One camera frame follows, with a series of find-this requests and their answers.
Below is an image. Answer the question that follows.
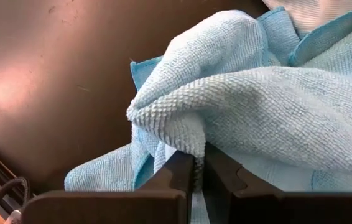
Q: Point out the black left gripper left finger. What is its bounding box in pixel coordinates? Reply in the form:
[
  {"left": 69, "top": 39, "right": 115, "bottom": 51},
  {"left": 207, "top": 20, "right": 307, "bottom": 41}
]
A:
[{"left": 22, "top": 151, "right": 195, "bottom": 224}]

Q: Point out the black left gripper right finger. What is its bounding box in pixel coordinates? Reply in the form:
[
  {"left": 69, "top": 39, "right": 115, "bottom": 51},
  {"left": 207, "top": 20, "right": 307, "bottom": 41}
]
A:
[{"left": 202, "top": 142, "right": 352, "bottom": 224}]

